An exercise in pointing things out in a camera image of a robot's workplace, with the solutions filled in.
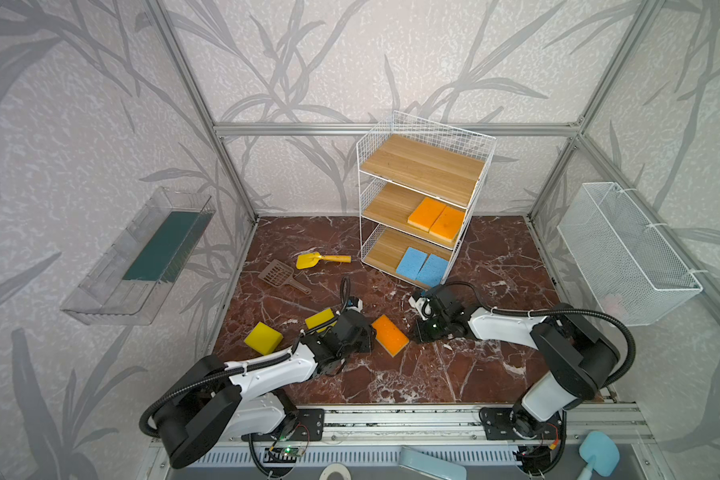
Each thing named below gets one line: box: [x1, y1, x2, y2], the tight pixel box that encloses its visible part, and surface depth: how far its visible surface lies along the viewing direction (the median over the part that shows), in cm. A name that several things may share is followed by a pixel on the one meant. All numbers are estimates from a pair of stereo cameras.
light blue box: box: [399, 446, 467, 480], surface depth 66 cm
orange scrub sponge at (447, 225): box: [429, 206, 464, 243], surface depth 84 cm
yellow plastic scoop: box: [296, 252, 352, 270], surface depth 107 cm
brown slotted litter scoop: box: [258, 259, 312, 295], surface depth 104 cm
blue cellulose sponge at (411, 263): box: [396, 247, 428, 280], surface depth 106 cm
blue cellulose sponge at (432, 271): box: [416, 254, 449, 288], surface depth 103 cm
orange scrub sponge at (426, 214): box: [407, 197, 446, 232], surface depth 86 cm
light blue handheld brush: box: [578, 431, 620, 480], surface depth 71 cm
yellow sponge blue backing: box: [244, 321, 283, 356], surface depth 88 cm
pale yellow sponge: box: [371, 314, 409, 357], surface depth 88 cm
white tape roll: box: [319, 463, 352, 480], surface depth 69 cm
